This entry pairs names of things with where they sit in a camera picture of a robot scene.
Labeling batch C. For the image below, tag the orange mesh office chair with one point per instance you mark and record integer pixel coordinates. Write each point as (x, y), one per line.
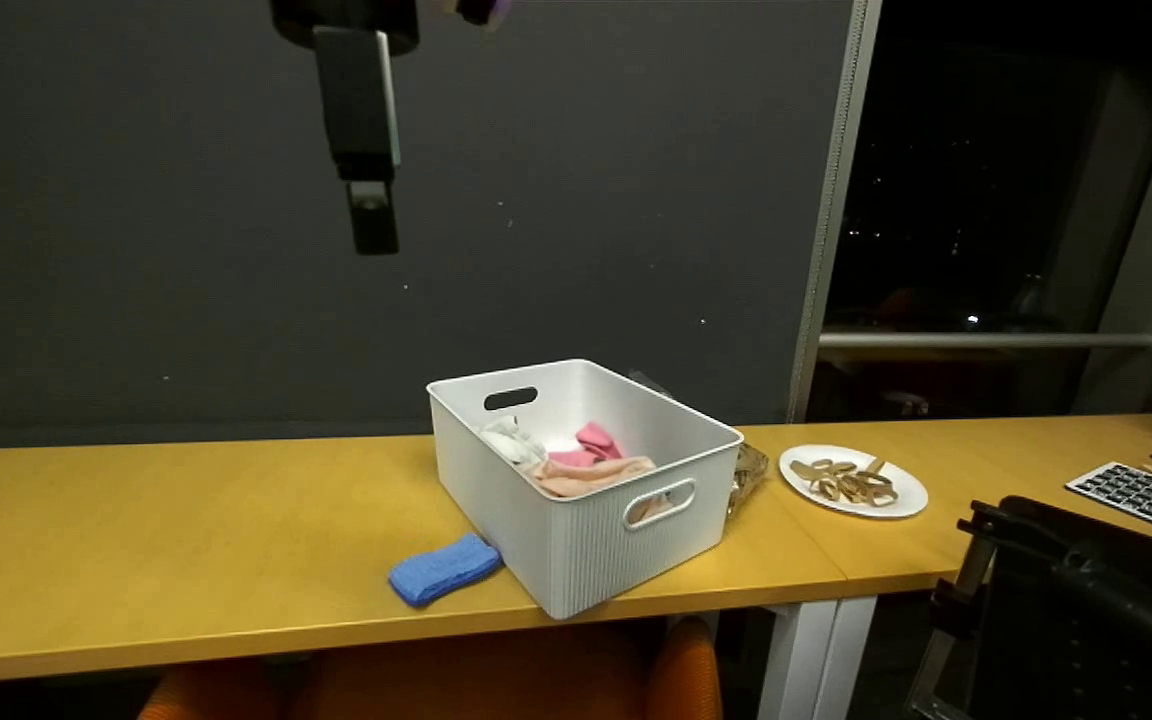
(680, 673)
(219, 696)

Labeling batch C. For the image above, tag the pink red cloth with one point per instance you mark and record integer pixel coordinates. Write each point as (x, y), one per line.
(593, 442)

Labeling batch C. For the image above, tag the black metal frame stand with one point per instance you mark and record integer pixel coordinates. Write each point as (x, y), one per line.
(1069, 625)

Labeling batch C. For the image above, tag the white window frame post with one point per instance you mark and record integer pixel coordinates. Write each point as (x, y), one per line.
(832, 226)

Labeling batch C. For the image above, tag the white crumpled cloth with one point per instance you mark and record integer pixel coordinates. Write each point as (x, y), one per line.
(515, 442)

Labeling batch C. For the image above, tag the white round plate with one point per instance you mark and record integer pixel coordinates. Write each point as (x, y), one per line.
(800, 491)

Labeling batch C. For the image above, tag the grey horizontal window rail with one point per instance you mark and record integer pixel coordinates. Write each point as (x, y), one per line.
(990, 342)

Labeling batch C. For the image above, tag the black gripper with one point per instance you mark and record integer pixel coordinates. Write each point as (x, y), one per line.
(362, 103)

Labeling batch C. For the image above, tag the blue sponge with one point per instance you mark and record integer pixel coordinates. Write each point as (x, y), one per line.
(441, 572)

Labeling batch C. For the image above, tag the white plastic storage container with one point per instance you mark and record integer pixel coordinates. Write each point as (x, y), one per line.
(579, 560)

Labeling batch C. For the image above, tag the white table leg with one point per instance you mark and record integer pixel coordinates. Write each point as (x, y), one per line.
(811, 662)

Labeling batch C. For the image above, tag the white computer keyboard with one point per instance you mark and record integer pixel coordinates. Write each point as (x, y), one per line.
(1142, 500)

